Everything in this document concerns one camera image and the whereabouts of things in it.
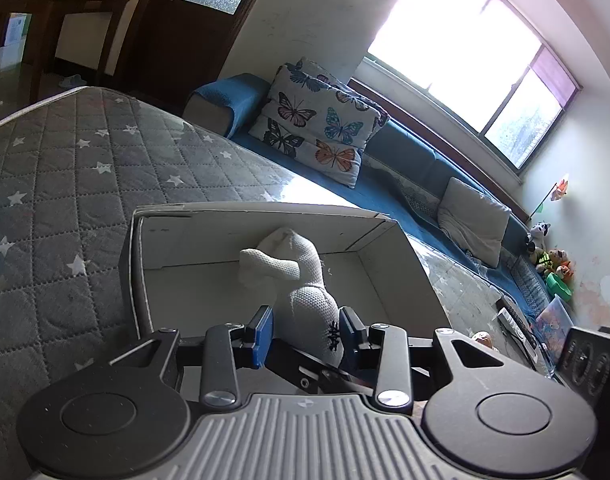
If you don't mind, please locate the white cushion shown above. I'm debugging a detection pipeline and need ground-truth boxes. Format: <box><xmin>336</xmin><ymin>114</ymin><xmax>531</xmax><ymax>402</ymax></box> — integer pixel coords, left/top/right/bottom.
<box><xmin>437</xmin><ymin>176</ymin><xmax>512</xmax><ymax>268</ymax></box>

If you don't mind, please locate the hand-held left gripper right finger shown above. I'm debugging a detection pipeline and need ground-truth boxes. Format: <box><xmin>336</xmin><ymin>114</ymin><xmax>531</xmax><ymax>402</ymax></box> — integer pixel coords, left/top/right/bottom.
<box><xmin>337</xmin><ymin>306</ymin><xmax>508</xmax><ymax>407</ymax></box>

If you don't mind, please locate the green plastic toy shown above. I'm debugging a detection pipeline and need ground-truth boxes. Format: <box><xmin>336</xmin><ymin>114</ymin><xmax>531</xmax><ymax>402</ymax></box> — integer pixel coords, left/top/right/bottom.
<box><xmin>545</xmin><ymin>274</ymin><xmax>576</xmax><ymax>303</ymax></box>

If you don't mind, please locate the window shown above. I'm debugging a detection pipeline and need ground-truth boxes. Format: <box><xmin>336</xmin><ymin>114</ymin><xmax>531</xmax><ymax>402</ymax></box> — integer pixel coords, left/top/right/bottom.
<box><xmin>350</xmin><ymin>0</ymin><xmax>583</xmax><ymax>176</ymax></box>

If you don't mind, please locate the dark wooden cabinet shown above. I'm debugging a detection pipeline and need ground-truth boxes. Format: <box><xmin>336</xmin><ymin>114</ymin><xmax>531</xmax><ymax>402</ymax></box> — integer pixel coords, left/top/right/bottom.
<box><xmin>0</xmin><ymin>0</ymin><xmax>130</xmax><ymax>106</ymax></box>

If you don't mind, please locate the black and white plush toy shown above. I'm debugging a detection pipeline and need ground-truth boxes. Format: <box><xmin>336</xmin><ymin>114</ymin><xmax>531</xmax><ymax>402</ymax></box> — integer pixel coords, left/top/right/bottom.
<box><xmin>525</xmin><ymin>221</ymin><xmax>552</xmax><ymax>251</ymax></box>

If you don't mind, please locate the blue sofa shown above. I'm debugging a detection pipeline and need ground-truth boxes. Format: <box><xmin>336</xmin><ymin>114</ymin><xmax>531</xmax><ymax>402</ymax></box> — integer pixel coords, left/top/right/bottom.
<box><xmin>182</xmin><ymin>74</ymin><xmax>576</xmax><ymax>321</ymax></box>

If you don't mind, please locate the dark wooden door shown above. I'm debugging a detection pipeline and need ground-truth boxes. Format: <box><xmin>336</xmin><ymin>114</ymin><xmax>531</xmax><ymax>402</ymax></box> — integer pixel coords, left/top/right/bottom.
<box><xmin>125</xmin><ymin>0</ymin><xmax>280</xmax><ymax>106</ymax></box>

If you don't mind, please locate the yellow orange plush toy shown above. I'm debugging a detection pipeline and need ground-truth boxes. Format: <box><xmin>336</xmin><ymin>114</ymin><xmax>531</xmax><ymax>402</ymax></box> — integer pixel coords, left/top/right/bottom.
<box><xmin>530</xmin><ymin>249</ymin><xmax>570</xmax><ymax>277</ymax></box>

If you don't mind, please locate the colourful picture book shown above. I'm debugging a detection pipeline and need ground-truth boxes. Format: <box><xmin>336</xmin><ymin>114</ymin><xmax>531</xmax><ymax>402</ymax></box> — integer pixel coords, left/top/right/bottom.
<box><xmin>532</xmin><ymin>295</ymin><xmax>573</xmax><ymax>361</ymax></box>

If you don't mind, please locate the white cardboard box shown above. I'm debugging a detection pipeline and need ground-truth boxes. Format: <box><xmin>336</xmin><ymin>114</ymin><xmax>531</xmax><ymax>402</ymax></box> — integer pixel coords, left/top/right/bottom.
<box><xmin>119</xmin><ymin>201</ymin><xmax>453</xmax><ymax>356</ymax></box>

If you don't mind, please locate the colourful pinwheel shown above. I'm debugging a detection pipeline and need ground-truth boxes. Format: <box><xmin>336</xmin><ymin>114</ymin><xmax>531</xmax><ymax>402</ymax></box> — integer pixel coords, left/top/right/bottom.
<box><xmin>532</xmin><ymin>175</ymin><xmax>572</xmax><ymax>216</ymax></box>

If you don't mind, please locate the remote control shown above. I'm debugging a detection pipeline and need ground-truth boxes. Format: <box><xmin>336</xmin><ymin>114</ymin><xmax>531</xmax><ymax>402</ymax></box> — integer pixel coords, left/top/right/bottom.
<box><xmin>497</xmin><ymin>305</ymin><xmax>538</xmax><ymax>356</ymax></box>

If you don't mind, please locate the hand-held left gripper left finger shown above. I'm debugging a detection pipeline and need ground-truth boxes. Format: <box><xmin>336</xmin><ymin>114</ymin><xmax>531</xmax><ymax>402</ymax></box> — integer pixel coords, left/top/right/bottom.
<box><xmin>107</xmin><ymin>305</ymin><xmax>274</xmax><ymax>407</ymax></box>

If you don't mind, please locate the white blue sign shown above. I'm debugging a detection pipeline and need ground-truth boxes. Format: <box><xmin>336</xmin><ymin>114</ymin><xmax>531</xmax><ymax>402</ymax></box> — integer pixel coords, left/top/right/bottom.
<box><xmin>5</xmin><ymin>12</ymin><xmax>33</xmax><ymax>46</ymax></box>

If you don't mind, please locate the grey star quilted mattress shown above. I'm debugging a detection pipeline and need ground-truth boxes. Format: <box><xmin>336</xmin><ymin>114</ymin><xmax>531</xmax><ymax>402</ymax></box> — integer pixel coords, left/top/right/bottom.
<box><xmin>0</xmin><ymin>86</ymin><xmax>536</xmax><ymax>461</ymax></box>

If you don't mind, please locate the butterfly print pillow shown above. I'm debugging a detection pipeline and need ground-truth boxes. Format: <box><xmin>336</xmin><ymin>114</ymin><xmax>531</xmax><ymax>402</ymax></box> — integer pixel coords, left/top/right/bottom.
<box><xmin>248</xmin><ymin>57</ymin><xmax>390</xmax><ymax>189</ymax></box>

